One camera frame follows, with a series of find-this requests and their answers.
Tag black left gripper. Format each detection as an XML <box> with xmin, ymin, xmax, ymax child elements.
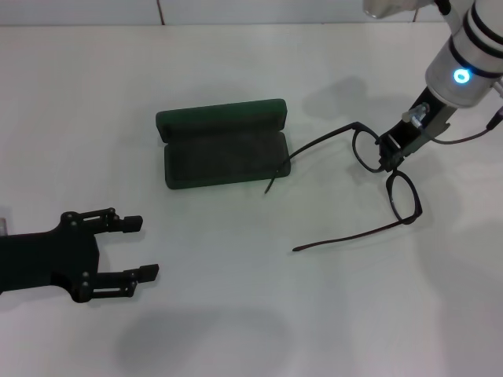
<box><xmin>0</xmin><ymin>207</ymin><xmax>160</xmax><ymax>303</ymax></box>

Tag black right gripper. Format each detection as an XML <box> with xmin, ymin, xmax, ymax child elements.
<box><xmin>376</xmin><ymin>88</ymin><xmax>459</xmax><ymax>172</ymax></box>

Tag black glasses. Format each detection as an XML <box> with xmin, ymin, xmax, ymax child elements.
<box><xmin>263</xmin><ymin>121</ymin><xmax>424</xmax><ymax>253</ymax></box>

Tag green glasses case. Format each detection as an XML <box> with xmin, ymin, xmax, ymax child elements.
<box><xmin>156</xmin><ymin>97</ymin><xmax>292</xmax><ymax>191</ymax></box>

